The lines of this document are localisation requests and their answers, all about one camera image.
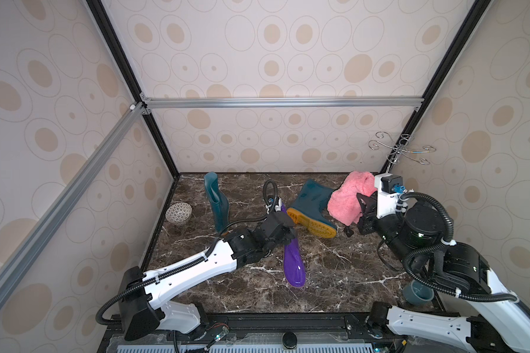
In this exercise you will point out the purple rubber boot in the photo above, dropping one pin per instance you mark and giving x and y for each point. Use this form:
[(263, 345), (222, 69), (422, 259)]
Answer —
[(294, 269)]

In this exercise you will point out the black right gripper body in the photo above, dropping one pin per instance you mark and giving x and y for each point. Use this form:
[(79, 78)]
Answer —
[(367, 212)]

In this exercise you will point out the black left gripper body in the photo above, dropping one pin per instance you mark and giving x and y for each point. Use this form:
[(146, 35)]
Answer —
[(286, 234)]

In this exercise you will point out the horizontal aluminium rail back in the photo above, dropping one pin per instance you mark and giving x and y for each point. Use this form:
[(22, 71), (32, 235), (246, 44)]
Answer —
[(296, 102)]

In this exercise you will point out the black corner frame post left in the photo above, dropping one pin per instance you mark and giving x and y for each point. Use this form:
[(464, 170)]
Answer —
[(114, 45)]

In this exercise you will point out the chrome mug tree stand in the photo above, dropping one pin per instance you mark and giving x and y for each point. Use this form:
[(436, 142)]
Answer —
[(399, 150)]

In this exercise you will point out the diagonal aluminium rail left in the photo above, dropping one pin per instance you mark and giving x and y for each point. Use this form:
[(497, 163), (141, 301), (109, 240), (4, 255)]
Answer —
[(19, 263)]

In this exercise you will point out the teal cup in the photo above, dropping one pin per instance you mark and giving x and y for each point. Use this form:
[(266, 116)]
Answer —
[(417, 294)]

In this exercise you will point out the teal rubber boot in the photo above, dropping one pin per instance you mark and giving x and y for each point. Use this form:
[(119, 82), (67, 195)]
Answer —
[(218, 201), (308, 207)]

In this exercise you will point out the pink microfiber cloth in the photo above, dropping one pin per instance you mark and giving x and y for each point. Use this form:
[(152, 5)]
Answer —
[(343, 204)]

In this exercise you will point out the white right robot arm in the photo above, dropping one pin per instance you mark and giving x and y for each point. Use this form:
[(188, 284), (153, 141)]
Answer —
[(419, 231)]

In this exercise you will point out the patterned black white bowl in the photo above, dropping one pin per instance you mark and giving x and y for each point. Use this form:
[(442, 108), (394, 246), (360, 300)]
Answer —
[(178, 213)]

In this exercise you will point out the black corner frame post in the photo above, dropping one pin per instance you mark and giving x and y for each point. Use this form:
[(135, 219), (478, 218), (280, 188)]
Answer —
[(114, 45), (460, 40)]

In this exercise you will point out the black corner frame post right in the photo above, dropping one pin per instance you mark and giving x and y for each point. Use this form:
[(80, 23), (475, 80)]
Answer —
[(460, 40)]

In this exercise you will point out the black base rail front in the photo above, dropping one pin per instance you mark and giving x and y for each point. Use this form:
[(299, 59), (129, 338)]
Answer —
[(267, 329)]

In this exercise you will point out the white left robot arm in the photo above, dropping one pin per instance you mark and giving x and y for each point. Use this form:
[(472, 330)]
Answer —
[(145, 302)]

